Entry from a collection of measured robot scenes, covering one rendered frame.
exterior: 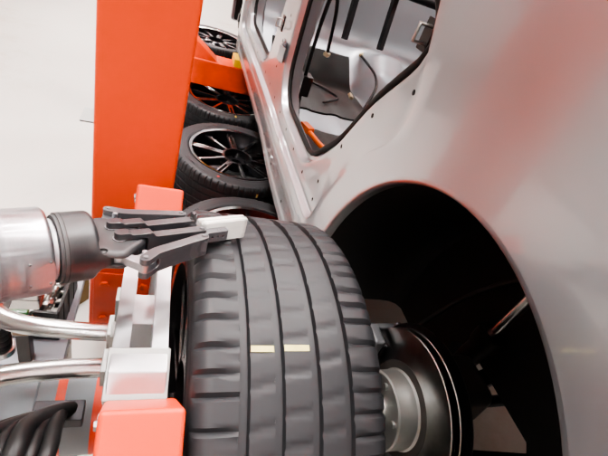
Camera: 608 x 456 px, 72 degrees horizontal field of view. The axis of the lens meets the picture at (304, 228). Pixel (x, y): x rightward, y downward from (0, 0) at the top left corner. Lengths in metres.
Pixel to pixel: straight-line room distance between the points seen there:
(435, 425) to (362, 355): 0.33
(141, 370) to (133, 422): 0.09
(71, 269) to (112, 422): 0.15
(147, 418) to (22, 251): 0.19
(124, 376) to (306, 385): 0.20
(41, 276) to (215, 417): 0.22
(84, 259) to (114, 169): 0.48
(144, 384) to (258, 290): 0.16
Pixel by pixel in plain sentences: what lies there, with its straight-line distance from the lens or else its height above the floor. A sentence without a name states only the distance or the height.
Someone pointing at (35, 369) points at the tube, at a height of 1.01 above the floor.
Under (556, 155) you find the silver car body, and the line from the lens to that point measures 0.54.
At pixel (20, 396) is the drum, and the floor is 0.91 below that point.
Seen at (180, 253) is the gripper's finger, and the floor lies 1.21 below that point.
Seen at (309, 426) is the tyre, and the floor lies 1.12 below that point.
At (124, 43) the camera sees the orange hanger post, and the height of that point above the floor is 1.29.
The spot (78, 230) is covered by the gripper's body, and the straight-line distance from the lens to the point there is 0.47.
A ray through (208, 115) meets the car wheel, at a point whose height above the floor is 0.48.
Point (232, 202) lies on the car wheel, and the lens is 1.84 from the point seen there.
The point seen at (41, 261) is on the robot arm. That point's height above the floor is 1.23.
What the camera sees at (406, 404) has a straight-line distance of 0.86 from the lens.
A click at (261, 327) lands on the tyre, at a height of 1.17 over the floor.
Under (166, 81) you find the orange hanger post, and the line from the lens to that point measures 0.84.
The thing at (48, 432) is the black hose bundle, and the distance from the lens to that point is 0.57.
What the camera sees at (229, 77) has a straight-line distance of 2.90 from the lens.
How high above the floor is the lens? 1.55
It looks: 35 degrees down
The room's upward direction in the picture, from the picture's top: 22 degrees clockwise
